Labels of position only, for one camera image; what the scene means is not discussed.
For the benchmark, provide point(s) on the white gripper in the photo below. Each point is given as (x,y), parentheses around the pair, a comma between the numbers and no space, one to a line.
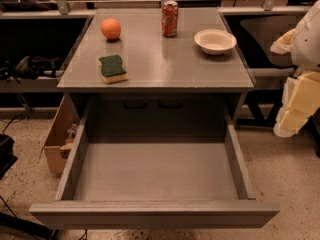
(307,44)

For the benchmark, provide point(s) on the green and yellow sponge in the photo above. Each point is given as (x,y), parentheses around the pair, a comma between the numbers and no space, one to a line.
(112,70)

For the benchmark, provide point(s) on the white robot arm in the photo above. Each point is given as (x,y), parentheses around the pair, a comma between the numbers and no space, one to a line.
(305,51)

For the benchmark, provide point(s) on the grey drawer cabinet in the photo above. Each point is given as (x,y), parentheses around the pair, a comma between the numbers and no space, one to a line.
(212,88)

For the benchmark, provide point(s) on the open grey top drawer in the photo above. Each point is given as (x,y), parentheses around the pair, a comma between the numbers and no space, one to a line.
(155,186)

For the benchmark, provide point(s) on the white paper bowl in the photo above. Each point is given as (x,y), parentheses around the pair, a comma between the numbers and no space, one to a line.
(214,41)

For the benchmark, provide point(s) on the orange soda can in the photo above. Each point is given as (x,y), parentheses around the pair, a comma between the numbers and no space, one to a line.
(169,18)

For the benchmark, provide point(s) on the orange fruit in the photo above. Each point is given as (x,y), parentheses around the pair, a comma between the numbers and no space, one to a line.
(111,28)

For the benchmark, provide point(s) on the brown cardboard box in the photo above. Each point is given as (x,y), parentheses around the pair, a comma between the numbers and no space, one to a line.
(59,140)

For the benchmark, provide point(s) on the black headset on shelf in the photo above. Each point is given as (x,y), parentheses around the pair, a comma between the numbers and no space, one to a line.
(30,67)

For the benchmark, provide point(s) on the black equipment case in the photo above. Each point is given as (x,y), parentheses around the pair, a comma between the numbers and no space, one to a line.
(7,158)

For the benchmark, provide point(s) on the black drawer handle right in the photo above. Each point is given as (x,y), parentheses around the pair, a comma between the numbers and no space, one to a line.
(170,104)

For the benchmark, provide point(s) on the black drawer handle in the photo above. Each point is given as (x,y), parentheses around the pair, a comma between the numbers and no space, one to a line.
(135,104)
(170,104)

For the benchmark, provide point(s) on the black drawer handle left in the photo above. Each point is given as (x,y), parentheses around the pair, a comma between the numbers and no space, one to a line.
(135,104)

